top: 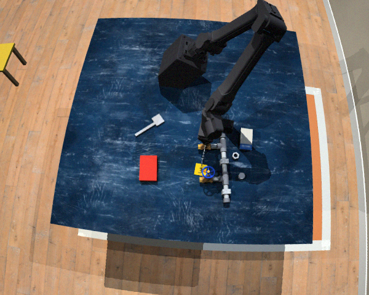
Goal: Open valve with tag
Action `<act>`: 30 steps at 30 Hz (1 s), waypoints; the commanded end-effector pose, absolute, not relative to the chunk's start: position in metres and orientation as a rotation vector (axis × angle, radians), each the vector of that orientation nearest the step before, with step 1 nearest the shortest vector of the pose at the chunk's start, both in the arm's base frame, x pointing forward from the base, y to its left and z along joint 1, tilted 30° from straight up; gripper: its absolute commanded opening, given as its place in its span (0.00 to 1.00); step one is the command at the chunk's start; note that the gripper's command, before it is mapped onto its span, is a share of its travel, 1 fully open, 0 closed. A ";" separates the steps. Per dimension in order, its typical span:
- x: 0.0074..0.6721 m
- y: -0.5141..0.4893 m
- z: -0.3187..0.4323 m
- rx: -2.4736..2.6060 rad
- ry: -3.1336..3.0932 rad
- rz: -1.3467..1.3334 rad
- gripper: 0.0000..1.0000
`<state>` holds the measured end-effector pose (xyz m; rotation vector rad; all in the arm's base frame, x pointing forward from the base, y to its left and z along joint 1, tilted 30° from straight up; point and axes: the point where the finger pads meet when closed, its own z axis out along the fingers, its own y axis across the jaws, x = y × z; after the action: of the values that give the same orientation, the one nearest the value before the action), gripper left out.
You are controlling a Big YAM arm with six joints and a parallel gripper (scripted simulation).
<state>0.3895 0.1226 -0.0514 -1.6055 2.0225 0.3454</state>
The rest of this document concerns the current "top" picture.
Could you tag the yellow tag with metal chain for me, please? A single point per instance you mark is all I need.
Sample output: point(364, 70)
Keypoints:
point(198, 169)

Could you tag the red rectangular block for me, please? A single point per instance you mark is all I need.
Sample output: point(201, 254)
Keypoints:
point(148, 168)

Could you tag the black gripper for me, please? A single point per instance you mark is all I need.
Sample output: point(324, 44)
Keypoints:
point(202, 135)

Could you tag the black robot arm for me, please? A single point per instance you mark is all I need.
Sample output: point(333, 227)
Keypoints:
point(264, 16)

